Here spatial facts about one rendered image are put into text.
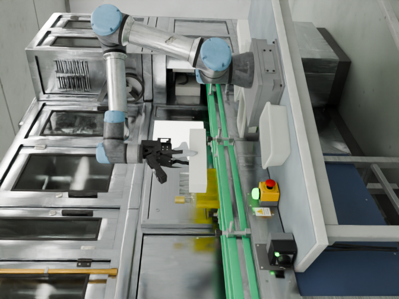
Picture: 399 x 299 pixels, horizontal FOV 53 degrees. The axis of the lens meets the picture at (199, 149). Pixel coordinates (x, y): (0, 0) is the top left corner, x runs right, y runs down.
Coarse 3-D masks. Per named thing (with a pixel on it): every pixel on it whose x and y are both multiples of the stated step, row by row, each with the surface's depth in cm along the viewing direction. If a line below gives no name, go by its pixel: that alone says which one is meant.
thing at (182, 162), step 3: (174, 159) 149; (177, 159) 149; (180, 159) 150; (183, 159) 150; (186, 159) 150; (174, 162) 147; (177, 162) 147; (180, 162) 148; (183, 162) 148; (186, 162) 148; (174, 165) 148; (177, 165) 148; (180, 165) 148; (183, 165) 148; (186, 165) 148
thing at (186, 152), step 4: (180, 144) 145; (184, 144) 144; (176, 148) 144; (180, 148) 144; (184, 148) 143; (188, 148) 143; (184, 152) 142; (188, 152) 142; (192, 152) 142; (196, 152) 143; (176, 156) 143; (180, 156) 143; (184, 156) 143; (188, 156) 143; (192, 156) 143
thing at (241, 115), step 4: (240, 92) 201; (240, 96) 202; (244, 96) 192; (240, 100) 204; (244, 100) 189; (240, 104) 205; (244, 104) 205; (240, 108) 206; (244, 108) 206; (240, 112) 208; (244, 112) 189; (240, 116) 209; (244, 116) 190; (240, 120) 211; (244, 120) 192; (240, 124) 210; (244, 124) 193; (240, 128) 207; (244, 128) 196; (240, 132) 204; (240, 136) 198
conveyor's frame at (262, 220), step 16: (224, 96) 247; (240, 144) 191; (256, 144) 191; (240, 160) 181; (256, 160) 181; (240, 176) 172; (256, 176) 172; (256, 208) 157; (272, 208) 157; (256, 224) 150; (272, 224) 150; (256, 240) 144; (256, 256) 138; (256, 272) 134; (272, 272) 133; (288, 272) 133; (272, 288) 128; (288, 288) 128
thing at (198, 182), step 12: (192, 132) 149; (204, 132) 149; (192, 144) 146; (204, 144) 146; (204, 156) 143; (192, 168) 140; (204, 168) 140; (192, 180) 137; (204, 180) 138; (204, 192) 142
